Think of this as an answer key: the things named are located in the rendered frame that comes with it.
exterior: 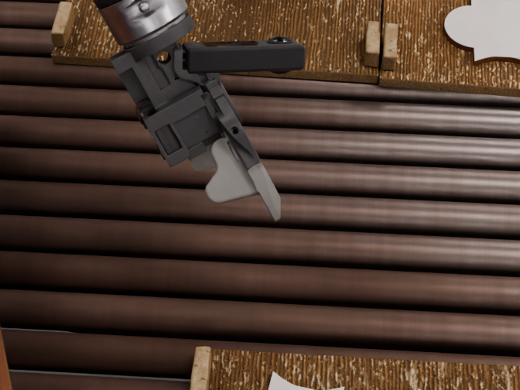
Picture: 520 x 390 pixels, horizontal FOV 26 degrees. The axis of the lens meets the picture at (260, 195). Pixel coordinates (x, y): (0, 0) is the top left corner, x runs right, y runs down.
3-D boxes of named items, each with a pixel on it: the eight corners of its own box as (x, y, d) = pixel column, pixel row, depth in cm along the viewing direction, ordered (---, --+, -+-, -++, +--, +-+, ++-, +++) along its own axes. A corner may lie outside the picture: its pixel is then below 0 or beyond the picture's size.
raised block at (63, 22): (61, 15, 145) (58, -1, 143) (76, 16, 145) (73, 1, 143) (53, 49, 142) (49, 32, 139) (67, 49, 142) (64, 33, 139)
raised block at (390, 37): (382, 36, 143) (384, 21, 141) (397, 38, 143) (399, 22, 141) (380, 71, 139) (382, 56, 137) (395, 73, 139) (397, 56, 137)
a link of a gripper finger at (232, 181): (234, 244, 105) (189, 164, 108) (289, 213, 105) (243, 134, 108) (229, 237, 102) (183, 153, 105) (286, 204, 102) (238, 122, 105)
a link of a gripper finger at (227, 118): (249, 181, 107) (207, 107, 109) (265, 172, 107) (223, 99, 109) (242, 165, 102) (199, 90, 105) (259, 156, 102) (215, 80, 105)
